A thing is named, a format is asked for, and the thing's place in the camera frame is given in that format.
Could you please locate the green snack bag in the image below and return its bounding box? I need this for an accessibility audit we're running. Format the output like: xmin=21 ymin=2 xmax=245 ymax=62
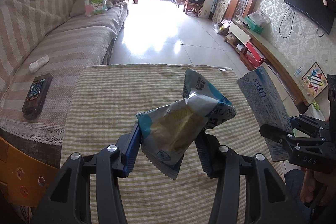
xmin=83 ymin=0 xmax=108 ymax=17

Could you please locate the black box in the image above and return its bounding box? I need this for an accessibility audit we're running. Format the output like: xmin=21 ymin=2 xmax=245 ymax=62
xmin=21 ymin=73 xmax=53 ymax=120

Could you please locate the patterned board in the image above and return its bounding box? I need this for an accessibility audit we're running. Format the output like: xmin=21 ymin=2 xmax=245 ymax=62
xmin=214 ymin=1 xmax=228 ymax=22

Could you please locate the wooden television cabinet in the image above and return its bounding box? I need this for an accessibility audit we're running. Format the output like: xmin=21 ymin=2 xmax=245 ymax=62
xmin=224 ymin=19 xmax=316 ymax=109

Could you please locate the wooden side table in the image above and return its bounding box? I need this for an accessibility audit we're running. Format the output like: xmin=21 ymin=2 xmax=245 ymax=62
xmin=0 ymin=135 xmax=60 ymax=217

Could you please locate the wooden chair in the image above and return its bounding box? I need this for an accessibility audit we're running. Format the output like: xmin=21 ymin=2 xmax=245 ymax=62
xmin=183 ymin=0 xmax=203 ymax=16

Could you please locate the striped tablecloth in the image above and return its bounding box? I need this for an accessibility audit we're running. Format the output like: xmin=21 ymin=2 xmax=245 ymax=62
xmin=59 ymin=63 xmax=287 ymax=224

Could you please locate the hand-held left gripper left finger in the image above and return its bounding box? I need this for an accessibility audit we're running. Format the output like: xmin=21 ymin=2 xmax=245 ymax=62
xmin=31 ymin=123 xmax=144 ymax=224

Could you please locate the blue white carton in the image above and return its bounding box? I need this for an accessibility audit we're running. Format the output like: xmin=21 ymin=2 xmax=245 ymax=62
xmin=236 ymin=65 xmax=293 ymax=162

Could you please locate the red box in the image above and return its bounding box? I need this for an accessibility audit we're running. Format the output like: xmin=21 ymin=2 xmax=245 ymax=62
xmin=244 ymin=40 xmax=264 ymax=63

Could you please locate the blue white snack wrapper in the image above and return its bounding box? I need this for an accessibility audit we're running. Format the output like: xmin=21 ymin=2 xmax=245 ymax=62
xmin=136 ymin=67 xmax=237 ymax=181

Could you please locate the striped beige sofa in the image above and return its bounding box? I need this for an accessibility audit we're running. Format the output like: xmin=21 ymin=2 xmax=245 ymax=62
xmin=0 ymin=0 xmax=129 ymax=170

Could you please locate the television cable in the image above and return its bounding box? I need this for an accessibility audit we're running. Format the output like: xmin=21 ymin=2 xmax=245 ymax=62
xmin=279 ymin=7 xmax=296 ymax=38

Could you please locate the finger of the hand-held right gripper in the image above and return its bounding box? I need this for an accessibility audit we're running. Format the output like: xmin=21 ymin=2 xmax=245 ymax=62
xmin=288 ymin=115 xmax=329 ymax=138
xmin=259 ymin=124 xmax=299 ymax=148

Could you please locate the white plastic bag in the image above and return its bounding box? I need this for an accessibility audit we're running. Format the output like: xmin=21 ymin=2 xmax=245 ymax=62
xmin=248 ymin=10 xmax=271 ymax=25

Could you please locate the person's right hand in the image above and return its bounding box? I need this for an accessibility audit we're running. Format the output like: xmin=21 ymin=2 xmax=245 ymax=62
xmin=299 ymin=170 xmax=332 ymax=210

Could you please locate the checkers board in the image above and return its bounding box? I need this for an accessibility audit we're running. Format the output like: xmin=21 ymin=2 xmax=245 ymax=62
xmin=301 ymin=61 xmax=329 ymax=99

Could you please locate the black television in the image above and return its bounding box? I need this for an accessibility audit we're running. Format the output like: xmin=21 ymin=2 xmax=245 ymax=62
xmin=284 ymin=0 xmax=336 ymax=36

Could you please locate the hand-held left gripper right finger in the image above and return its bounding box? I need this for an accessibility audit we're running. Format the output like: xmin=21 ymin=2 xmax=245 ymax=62
xmin=194 ymin=132 xmax=306 ymax=224

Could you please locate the white tissue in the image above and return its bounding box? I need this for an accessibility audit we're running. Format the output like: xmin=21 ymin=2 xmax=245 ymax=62
xmin=29 ymin=54 xmax=50 ymax=73

